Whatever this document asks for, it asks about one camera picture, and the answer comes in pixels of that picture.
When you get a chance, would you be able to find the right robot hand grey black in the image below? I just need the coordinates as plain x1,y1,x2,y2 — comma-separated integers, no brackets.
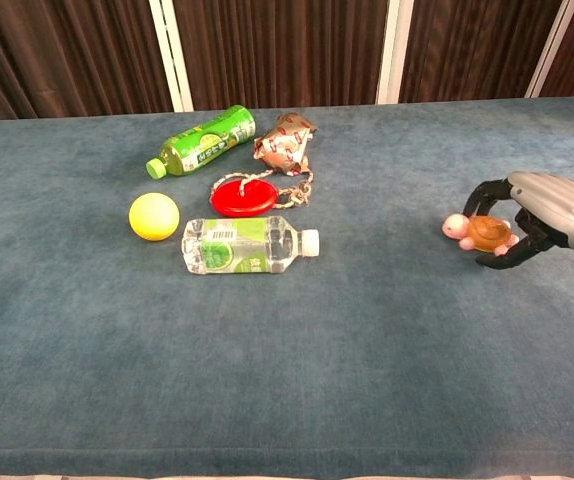
462,171,574,272

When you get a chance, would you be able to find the orange toy turtle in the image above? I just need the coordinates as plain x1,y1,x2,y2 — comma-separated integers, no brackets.
440,212,521,257

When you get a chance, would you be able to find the crumpled brown snack wrapper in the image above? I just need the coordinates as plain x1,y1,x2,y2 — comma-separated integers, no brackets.
252,112,319,178

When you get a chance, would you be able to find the blue velvet table cloth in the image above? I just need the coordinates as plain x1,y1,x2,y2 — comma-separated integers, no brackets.
0,96,574,479

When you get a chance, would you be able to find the clear water bottle green label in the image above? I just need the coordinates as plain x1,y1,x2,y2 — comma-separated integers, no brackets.
181,215,322,275

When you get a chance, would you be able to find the green tea bottle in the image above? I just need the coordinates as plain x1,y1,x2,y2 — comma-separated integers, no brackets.
145,104,257,181

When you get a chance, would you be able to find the yellow ball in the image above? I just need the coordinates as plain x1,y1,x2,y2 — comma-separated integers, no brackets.
127,192,181,242

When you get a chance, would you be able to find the white frame post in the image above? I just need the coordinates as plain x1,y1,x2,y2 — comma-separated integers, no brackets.
524,0,574,99
148,0,195,113
376,0,415,105

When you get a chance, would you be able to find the red disc with braided rope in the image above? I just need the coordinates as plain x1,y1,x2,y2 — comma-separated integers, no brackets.
209,155,315,218

